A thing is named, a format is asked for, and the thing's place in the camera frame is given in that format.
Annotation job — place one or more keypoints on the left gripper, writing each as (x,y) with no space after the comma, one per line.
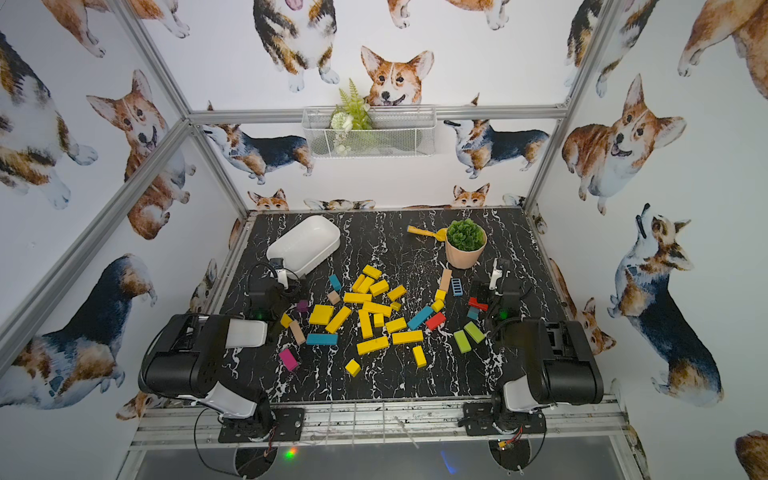
(285,297)

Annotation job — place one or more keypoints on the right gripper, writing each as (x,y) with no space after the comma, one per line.
(485,289)

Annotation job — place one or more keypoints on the white plastic tray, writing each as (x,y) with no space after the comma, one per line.
(306,246)

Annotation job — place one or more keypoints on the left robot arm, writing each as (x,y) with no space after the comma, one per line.
(185,360)

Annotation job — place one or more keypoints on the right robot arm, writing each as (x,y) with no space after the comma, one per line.
(558,366)

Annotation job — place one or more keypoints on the green block right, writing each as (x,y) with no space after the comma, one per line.
(474,332)

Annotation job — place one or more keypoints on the green block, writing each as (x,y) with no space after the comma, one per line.
(462,341)
(474,332)

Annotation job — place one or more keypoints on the blue ladder block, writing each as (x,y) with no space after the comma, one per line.
(456,287)

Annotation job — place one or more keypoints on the green block left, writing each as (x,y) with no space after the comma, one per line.
(462,341)

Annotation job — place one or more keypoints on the tall natural wood block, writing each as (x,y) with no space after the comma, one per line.
(445,280)

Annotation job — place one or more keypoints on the yellow flat square block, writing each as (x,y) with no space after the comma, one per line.
(321,315)

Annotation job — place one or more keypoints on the red block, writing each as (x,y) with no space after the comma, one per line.
(435,321)

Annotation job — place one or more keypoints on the small natural wood cube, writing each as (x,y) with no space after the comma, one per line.
(334,297)

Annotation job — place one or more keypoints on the teal long block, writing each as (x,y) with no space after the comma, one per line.
(318,339)

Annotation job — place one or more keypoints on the small teal block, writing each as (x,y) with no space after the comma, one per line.
(335,283)

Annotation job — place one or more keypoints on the pink pot green plant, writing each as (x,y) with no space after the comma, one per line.
(464,243)

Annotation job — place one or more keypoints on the magenta block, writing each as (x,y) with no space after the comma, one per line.
(289,358)

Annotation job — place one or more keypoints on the teal slanted block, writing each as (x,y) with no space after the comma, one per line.
(420,318)

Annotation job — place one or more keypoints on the yellow toy shovel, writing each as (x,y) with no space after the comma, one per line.
(440,235)

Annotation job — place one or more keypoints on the yellow short block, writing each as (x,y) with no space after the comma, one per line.
(419,356)

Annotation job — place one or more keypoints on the yellow cube block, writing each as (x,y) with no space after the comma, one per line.
(353,368)

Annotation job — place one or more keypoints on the yellow long block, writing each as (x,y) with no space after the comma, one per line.
(372,345)

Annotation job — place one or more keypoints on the green fern with flower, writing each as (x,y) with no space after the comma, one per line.
(350,123)

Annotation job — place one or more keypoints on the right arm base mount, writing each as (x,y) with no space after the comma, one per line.
(486,419)

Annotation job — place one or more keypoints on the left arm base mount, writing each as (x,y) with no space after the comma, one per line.
(280,425)

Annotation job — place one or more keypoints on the white wire wall basket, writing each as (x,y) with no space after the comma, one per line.
(379,132)

